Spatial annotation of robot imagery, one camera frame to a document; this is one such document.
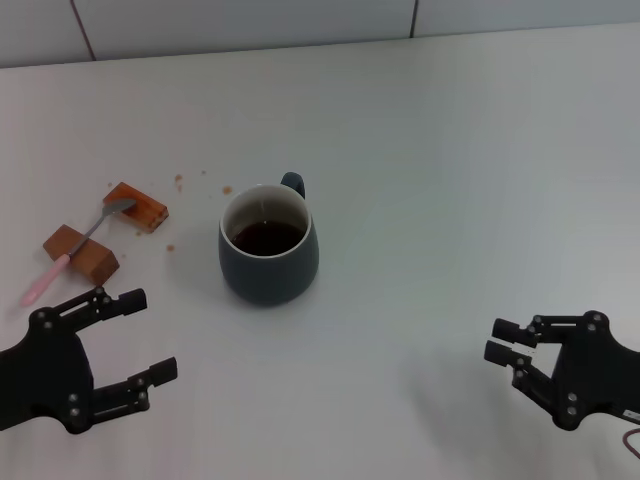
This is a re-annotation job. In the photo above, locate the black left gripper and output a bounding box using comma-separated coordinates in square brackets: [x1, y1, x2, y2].
[0, 286, 179, 435]

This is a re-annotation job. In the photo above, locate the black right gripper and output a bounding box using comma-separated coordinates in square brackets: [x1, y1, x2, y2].
[483, 309, 640, 431]

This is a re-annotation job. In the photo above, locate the pink handled metal spoon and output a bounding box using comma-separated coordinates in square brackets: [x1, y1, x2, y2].
[20, 198, 137, 306]

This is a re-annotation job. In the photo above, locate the grey ceramic cup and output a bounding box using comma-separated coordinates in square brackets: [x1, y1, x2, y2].
[217, 171, 320, 307]

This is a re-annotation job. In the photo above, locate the matte brown wooden block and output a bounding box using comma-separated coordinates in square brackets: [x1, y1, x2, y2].
[42, 224, 121, 289]

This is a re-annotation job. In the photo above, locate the glossy orange wooden block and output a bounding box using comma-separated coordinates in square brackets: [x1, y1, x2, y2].
[102, 181, 170, 236]

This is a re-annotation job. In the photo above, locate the dark coffee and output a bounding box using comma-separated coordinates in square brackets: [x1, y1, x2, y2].
[230, 222, 306, 257]

